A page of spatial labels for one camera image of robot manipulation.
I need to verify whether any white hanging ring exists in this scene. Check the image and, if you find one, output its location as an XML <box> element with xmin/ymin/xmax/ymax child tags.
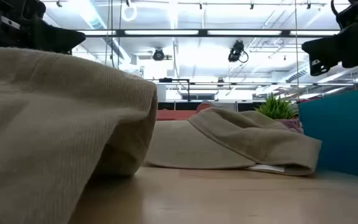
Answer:
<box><xmin>121</xmin><ymin>3</ymin><xmax>139</xmax><ymax>22</ymax></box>

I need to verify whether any black ceiling spotlight with cable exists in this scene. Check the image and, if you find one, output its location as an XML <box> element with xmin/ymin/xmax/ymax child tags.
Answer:
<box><xmin>227</xmin><ymin>39</ymin><xmax>250</xmax><ymax>64</ymax></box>

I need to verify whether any smooth beige hat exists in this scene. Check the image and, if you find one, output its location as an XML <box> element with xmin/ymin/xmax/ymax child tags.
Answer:
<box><xmin>144</xmin><ymin>119</ymin><xmax>257</xmax><ymax>170</ymax></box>

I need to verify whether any thin hanging cable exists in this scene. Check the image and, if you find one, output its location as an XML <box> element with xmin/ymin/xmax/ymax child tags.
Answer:
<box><xmin>293</xmin><ymin>0</ymin><xmax>300</xmax><ymax>100</ymax></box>

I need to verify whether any person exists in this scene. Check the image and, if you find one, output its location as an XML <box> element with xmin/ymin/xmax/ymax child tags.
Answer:
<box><xmin>195</xmin><ymin>101</ymin><xmax>222</xmax><ymax>113</ymax></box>

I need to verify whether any beige hat with white label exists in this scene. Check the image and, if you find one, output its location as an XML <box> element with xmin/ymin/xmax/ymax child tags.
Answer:
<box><xmin>188</xmin><ymin>107</ymin><xmax>323</xmax><ymax>177</ymax></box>

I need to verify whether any black frame bar with lights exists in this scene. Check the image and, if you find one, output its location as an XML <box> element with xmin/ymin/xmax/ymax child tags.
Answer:
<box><xmin>73</xmin><ymin>29</ymin><xmax>341</xmax><ymax>39</ymax></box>

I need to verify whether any green potted plant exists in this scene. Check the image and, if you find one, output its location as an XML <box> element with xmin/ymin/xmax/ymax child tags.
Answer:
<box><xmin>255</xmin><ymin>93</ymin><xmax>298</xmax><ymax>121</ymax></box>

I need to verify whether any large beige ribbed hat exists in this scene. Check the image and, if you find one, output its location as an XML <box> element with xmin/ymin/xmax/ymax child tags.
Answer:
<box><xmin>0</xmin><ymin>45</ymin><xmax>158</xmax><ymax>224</ymax></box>

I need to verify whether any round black ceiling spotlight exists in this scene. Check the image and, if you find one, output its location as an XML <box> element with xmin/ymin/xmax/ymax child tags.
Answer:
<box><xmin>152</xmin><ymin>47</ymin><xmax>166</xmax><ymax>62</ymax></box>

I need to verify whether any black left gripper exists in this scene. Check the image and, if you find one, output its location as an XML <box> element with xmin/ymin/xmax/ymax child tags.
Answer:
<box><xmin>0</xmin><ymin>0</ymin><xmax>87</xmax><ymax>55</ymax></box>

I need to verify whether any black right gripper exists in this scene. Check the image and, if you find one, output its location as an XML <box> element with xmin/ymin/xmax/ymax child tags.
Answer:
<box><xmin>301</xmin><ymin>0</ymin><xmax>358</xmax><ymax>77</ymax></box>

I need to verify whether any teal bin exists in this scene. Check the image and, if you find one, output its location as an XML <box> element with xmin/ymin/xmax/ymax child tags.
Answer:
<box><xmin>298</xmin><ymin>86</ymin><xmax>358</xmax><ymax>180</ymax></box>

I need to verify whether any pink cloth item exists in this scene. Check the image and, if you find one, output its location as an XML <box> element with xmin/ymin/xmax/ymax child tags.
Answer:
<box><xmin>277</xmin><ymin>117</ymin><xmax>305</xmax><ymax>134</ymax></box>

